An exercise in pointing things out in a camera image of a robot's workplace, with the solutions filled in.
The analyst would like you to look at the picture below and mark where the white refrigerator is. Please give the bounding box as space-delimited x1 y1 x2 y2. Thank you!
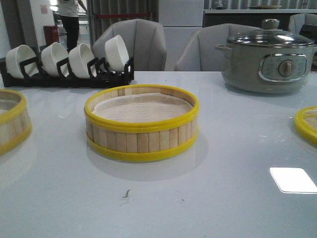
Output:
158 0 204 71

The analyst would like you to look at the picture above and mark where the bamboo steamer tray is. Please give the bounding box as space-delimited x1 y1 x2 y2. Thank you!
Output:
84 84 199 162
0 89 32 155

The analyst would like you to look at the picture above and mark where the black bowl rack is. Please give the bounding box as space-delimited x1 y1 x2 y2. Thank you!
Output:
0 56 134 89

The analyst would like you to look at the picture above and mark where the woven bamboo steamer lid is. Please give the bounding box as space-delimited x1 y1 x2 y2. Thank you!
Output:
294 106 317 147

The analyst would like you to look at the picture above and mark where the white bowl rightmost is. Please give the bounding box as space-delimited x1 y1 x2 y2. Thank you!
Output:
105 35 129 72

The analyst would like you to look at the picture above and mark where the red bin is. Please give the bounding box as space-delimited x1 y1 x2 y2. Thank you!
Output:
43 25 59 46

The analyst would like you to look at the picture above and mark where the grey electric cooking pot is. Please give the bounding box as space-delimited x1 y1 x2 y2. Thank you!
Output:
215 43 317 94

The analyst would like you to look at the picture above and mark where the white steamer liner cloth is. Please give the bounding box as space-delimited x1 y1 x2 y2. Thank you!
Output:
92 93 193 123

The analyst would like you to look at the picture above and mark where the grey armchair left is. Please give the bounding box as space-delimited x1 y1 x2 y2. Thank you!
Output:
92 19 166 71

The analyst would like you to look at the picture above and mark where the white bowl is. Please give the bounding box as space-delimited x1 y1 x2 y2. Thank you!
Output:
41 42 68 77
105 35 129 72
5 45 36 79
69 43 95 79

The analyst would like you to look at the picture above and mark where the white bowl leftmost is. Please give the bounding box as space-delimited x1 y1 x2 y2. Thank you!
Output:
5 45 36 79

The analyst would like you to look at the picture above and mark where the grey armchair middle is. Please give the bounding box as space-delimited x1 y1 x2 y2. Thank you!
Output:
174 23 257 71

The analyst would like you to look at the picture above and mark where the grey armchair far right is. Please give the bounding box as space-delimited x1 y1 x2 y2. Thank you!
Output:
288 13 317 34

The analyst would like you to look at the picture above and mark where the dark counter cabinet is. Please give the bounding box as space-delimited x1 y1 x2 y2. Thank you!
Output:
203 8 317 28

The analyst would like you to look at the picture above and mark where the glass pot lid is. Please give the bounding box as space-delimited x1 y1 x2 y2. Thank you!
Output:
227 19 315 48

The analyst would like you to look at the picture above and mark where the grey armchair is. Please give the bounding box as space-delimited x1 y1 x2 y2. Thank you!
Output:
288 13 317 34
174 23 257 71
92 19 166 71

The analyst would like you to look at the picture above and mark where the person in background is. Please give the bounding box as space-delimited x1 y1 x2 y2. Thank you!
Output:
57 0 87 52

